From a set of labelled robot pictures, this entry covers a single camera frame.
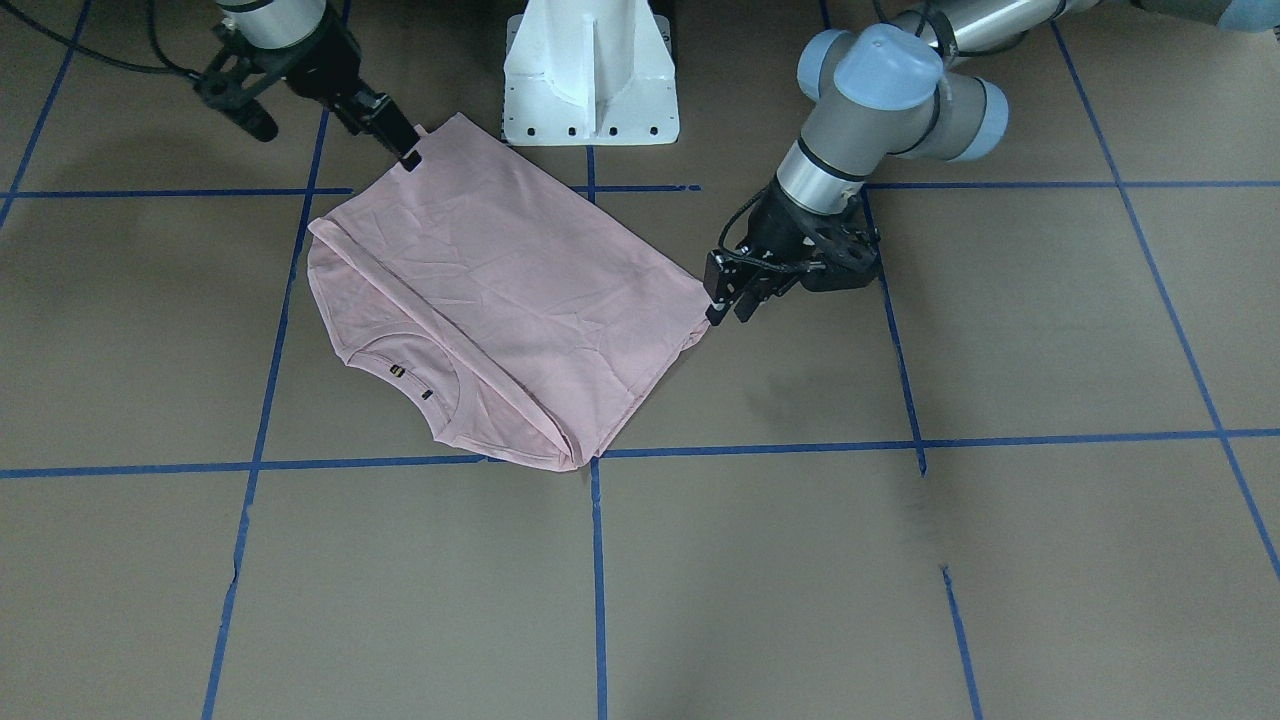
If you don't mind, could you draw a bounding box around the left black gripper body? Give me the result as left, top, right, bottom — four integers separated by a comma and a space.
740, 179, 859, 284

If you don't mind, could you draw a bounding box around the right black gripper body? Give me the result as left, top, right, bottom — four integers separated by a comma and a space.
285, 10, 390, 131

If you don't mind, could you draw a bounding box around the pink Snoopy t-shirt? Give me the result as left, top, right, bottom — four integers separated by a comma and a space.
307, 114, 709, 471

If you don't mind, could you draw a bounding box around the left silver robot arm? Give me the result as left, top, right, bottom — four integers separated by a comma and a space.
703, 1, 1092, 325

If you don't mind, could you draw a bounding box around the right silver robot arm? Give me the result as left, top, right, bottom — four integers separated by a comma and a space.
195, 1, 421, 170

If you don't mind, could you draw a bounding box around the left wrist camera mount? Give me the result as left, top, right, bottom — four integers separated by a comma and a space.
796, 193, 882, 293

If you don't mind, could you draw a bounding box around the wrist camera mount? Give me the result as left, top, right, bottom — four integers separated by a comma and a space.
796, 193, 882, 293
195, 26, 302, 142

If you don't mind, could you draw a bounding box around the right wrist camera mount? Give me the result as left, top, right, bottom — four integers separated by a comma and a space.
195, 26, 302, 142

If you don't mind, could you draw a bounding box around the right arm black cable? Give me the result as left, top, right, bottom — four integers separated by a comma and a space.
0, 0, 227, 81

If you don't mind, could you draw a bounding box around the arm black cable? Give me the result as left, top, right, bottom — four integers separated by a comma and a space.
0, 0, 227, 81
716, 0, 1030, 256

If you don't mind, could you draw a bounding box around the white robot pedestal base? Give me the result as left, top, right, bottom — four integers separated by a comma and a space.
500, 1, 681, 147

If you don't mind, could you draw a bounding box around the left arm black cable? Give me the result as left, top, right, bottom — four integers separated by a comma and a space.
716, 0, 1030, 256

